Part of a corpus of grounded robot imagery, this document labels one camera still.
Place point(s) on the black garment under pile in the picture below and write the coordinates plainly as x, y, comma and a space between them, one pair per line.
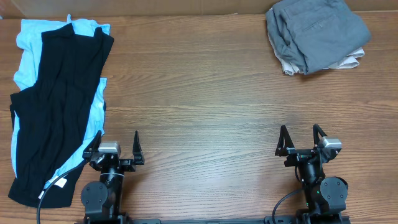
61, 194

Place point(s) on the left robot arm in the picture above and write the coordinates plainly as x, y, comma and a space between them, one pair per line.
102, 199

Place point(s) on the folded grey trousers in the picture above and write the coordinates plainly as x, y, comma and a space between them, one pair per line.
320, 31

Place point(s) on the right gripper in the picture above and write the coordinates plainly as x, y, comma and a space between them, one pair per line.
303, 153

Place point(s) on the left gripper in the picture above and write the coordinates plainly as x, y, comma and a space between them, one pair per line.
129, 165

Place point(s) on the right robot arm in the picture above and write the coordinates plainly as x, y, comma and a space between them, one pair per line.
325, 196

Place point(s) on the folded white garment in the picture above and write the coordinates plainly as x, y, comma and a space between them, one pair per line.
348, 62

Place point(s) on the light blue t-shirt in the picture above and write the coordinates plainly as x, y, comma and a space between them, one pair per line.
30, 41

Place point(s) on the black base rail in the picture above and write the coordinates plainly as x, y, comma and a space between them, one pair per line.
211, 221

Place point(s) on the black t-shirt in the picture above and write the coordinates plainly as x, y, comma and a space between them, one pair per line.
54, 112

